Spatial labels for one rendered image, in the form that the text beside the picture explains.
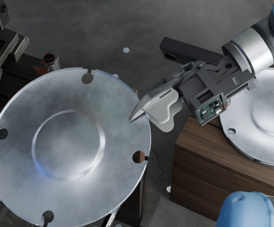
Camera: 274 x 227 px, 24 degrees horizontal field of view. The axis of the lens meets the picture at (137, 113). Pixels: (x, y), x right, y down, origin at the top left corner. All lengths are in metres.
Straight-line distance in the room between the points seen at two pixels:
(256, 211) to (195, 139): 0.90
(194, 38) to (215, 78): 1.20
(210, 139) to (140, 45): 0.69
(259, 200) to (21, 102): 0.54
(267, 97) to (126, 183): 0.75
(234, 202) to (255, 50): 0.36
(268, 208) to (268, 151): 0.88
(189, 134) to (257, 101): 0.20
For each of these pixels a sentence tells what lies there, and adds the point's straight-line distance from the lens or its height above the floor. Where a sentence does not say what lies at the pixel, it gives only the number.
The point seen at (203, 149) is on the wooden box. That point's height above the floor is 0.35.
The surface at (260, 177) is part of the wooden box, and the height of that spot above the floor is 0.35.
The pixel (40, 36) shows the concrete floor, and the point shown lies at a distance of 2.32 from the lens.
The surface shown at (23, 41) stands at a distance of 1.38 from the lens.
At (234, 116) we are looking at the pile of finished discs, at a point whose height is 0.36.
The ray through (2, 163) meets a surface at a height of 0.79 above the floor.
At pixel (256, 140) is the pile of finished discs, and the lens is 1.68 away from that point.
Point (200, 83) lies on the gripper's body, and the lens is 1.09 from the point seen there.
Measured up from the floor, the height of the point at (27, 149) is 0.80.
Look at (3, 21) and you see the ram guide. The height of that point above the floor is 1.00.
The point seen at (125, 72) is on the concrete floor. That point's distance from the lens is 2.21.
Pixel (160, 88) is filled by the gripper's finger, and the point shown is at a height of 0.90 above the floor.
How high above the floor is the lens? 1.81
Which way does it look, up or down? 58 degrees down
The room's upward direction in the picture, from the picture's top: straight up
